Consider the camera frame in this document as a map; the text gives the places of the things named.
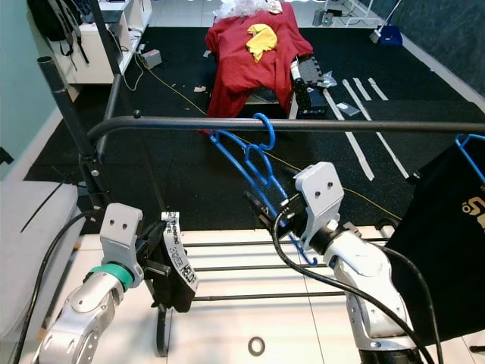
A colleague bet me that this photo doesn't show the white cabinet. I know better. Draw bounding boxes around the white cabinet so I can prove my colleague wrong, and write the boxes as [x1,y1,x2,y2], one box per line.
[57,0,152,84]

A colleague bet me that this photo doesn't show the thin black stand pole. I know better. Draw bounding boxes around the thin black stand pole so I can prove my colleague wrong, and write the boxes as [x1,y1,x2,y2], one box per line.
[87,0,128,137]

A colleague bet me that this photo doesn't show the black t-shirt with gold print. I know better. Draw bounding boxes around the black t-shirt with gold print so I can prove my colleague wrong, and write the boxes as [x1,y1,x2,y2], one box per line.
[386,136,485,346]

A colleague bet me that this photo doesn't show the black metal clothes rack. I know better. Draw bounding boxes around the black metal clothes rack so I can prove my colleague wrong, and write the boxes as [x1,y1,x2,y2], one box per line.
[38,55,485,357]

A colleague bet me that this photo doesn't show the black rubber floor mat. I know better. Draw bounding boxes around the black rubber floor mat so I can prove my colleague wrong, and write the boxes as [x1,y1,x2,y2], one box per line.
[21,27,485,228]

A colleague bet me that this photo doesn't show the black tape ring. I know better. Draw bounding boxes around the black tape ring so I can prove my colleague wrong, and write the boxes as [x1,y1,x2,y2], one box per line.
[247,337,267,356]

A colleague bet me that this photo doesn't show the red shirt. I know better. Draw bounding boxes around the red shirt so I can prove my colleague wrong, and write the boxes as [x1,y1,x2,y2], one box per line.
[205,0,315,137]

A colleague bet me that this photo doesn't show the white plastic bag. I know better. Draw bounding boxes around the white plastic bag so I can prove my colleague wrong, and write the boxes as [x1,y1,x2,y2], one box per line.
[216,0,281,20]

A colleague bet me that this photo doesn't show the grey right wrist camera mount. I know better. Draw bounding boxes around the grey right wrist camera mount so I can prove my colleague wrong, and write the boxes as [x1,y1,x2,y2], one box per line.
[294,162,346,247]

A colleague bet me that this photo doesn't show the short white floor strip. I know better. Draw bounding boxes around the short white floor strip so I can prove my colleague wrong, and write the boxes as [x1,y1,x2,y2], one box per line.
[355,78,372,101]

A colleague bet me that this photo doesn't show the blue plastic hanger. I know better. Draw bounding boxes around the blue plastic hanger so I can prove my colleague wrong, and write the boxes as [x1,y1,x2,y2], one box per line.
[201,112,319,266]
[455,133,485,187]

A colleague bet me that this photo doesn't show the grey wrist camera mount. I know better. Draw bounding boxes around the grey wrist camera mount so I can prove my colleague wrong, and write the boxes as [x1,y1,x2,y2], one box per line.
[99,203,145,270]
[294,162,346,247]

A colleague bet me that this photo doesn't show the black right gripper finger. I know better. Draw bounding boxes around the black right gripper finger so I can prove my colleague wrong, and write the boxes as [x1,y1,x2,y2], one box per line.
[241,188,283,230]
[277,163,305,194]

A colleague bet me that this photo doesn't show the yellow floor cable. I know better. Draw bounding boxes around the yellow floor cable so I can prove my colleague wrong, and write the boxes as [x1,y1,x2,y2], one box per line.
[136,61,402,221]

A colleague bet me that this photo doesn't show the grey power adapter box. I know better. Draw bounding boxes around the grey power adapter box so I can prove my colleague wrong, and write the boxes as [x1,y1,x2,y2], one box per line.
[140,49,162,69]

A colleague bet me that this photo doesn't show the blue dustpan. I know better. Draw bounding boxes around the blue dustpan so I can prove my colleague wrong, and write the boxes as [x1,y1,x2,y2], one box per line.
[370,24,404,45]

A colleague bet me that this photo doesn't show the black garment with printed band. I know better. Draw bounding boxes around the black garment with printed band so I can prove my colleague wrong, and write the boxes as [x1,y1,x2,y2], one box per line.
[148,212,199,313]

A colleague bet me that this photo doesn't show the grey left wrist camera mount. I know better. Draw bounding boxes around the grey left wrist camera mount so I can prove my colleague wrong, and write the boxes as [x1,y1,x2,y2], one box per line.
[99,203,145,270]

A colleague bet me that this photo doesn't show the long white floor strip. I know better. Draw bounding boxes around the long white floor strip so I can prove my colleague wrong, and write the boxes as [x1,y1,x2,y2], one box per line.
[320,87,376,181]
[345,80,406,179]

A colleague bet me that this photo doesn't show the black backpack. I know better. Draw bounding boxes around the black backpack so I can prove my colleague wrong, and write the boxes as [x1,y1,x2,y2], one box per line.
[27,0,80,58]

